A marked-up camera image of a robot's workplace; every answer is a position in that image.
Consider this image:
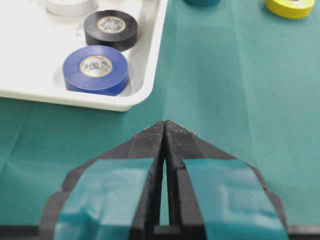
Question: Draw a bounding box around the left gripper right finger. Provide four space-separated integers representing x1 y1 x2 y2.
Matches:
164 120 289 240

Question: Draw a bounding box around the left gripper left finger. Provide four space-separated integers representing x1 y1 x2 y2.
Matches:
39 121 165 240

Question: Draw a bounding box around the blue tape roll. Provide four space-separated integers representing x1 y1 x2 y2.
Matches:
62 45 129 96

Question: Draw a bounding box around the black tape roll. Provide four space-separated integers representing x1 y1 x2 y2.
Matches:
83 10 138 52

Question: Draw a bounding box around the white tape roll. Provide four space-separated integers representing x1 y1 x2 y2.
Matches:
45 0 98 17

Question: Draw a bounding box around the green tape roll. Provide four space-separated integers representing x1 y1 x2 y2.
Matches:
184 0 221 7

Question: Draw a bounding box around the yellow tape roll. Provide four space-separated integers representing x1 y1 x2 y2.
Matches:
265 0 316 19

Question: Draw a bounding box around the green table cloth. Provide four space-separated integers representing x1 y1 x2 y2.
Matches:
0 0 320 225

